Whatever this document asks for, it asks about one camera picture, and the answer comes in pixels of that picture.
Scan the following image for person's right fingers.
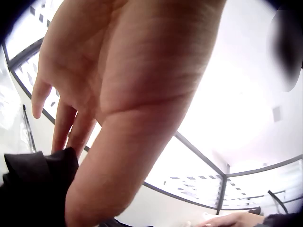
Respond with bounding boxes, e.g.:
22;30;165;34
202;216;237;227

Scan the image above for person's left hand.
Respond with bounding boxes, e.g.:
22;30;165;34
32;0;228;227

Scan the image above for person's right hand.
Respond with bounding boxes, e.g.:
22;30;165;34
201;211;264;227

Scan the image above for person's left little finger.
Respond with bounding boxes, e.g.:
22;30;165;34
32;77;54;119

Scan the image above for person's left thumb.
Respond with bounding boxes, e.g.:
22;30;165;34
65;95;197;227

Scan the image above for white wall vent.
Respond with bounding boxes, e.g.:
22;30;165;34
272;106;282;122

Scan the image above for black curved bar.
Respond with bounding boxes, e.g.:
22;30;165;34
267;189;288;216

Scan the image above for person's left ring finger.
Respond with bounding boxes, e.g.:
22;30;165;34
52;96;78;152

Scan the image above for person's left middle finger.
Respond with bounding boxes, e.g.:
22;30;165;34
69;111;97;157

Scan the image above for black cloth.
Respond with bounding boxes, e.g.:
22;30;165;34
0;147;80;227

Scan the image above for thin black pole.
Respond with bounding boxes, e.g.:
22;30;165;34
22;104;36;152

